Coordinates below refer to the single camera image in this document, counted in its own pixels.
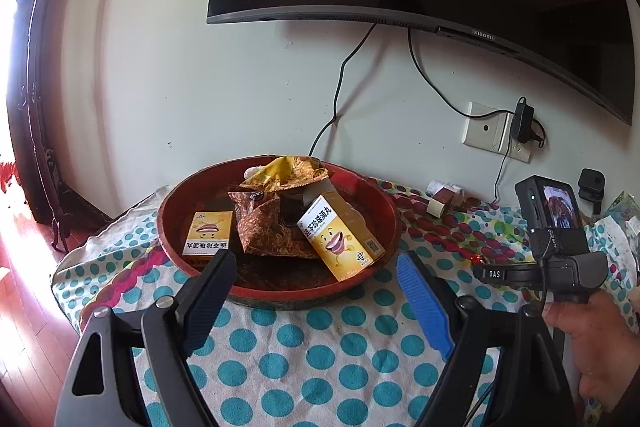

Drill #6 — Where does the red round tray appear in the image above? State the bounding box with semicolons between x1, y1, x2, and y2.
157;155;402;310

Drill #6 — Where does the yellow medicine box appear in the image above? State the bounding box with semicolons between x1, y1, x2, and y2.
182;211;233;257
297;191;386;282

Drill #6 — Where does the brown snack bag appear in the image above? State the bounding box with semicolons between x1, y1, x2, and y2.
228;188;319;260

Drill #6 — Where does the yellow snack bag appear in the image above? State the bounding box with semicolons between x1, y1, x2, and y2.
240;156;330;193

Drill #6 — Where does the white sock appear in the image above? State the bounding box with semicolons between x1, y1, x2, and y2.
302;178;335;209

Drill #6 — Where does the person's right hand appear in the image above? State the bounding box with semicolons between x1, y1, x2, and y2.
542;291;639;414

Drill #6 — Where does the plastic bag with papers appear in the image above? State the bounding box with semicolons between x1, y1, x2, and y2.
599;191;640;258

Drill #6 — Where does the polka dot tablecloth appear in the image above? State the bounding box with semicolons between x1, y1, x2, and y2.
49;178;640;427

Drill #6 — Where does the small red white box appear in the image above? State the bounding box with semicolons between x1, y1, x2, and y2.
426;180;465;218

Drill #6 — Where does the black power adapter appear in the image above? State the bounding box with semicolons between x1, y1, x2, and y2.
511;96;535;143

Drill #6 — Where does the dark wooden coat rack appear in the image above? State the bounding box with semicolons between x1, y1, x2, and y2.
6;0;72;254

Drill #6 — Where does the black camera with screen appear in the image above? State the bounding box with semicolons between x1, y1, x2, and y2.
515;176;582;232

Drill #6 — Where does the black clamp mount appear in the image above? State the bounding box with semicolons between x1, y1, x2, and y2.
578;168;605;217

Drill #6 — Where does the black adapter cable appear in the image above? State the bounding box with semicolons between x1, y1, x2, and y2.
491;138;514;206

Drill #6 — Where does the black plug with cable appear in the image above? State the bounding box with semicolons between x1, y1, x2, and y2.
529;118;547;148

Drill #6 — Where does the white wall socket plate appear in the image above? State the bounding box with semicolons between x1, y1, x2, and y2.
462;110;533;164

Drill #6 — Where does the black television cable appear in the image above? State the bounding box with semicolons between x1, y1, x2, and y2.
406;27;519;120

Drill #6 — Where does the thin black hanging cable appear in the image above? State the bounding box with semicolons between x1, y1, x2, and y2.
307;22;378;158

